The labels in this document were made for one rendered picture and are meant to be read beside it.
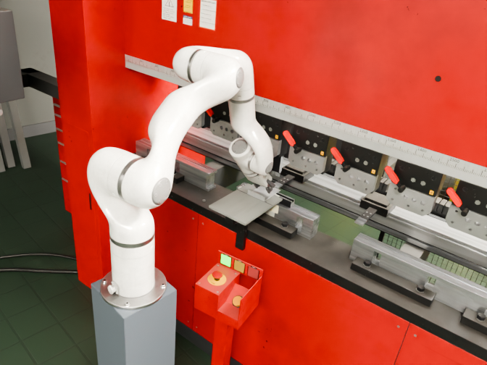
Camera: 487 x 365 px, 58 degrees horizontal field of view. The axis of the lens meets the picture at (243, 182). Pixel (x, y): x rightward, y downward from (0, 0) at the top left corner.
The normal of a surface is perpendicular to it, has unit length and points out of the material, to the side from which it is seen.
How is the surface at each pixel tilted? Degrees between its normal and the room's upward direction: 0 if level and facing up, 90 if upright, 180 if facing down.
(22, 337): 0
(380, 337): 90
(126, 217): 29
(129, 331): 90
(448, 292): 90
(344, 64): 90
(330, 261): 0
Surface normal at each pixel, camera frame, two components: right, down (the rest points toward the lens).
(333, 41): -0.59, 0.33
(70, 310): 0.09, -0.88
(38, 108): 0.70, 0.40
